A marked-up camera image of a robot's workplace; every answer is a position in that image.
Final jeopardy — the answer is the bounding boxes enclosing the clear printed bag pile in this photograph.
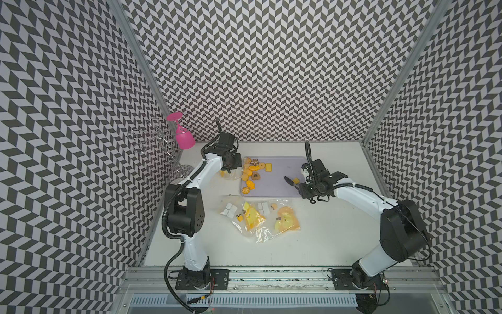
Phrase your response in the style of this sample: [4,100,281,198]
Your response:
[220,196,301,243]

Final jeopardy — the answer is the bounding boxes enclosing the chrome glass drying rack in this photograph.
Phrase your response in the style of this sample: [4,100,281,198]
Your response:
[126,116,193,184]

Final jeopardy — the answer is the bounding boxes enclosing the steel black-tipped tongs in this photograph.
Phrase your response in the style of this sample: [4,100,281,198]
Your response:
[284,176,301,190]

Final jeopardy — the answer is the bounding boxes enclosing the pink upside-down wine glass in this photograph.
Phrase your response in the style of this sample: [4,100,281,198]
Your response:
[166,112,196,150]

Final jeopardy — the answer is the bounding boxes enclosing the clear resealable bag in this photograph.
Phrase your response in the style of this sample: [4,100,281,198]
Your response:
[219,167,243,181]

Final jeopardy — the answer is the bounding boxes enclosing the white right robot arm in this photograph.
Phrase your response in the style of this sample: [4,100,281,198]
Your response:
[298,159,430,289]

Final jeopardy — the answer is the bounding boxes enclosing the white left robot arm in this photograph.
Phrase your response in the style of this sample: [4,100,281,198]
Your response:
[161,131,242,282]

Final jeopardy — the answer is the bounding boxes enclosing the orange bear shaped cookie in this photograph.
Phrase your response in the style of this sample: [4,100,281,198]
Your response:
[246,180,256,190]

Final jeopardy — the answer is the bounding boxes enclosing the lilac plastic tray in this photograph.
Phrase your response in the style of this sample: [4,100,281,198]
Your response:
[239,156,307,198]

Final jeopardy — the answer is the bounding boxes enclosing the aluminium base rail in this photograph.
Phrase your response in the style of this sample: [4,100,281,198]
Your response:
[118,266,447,294]

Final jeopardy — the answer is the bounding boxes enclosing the brown sugared heart cookie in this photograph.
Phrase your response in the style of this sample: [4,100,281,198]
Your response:
[251,172,261,181]

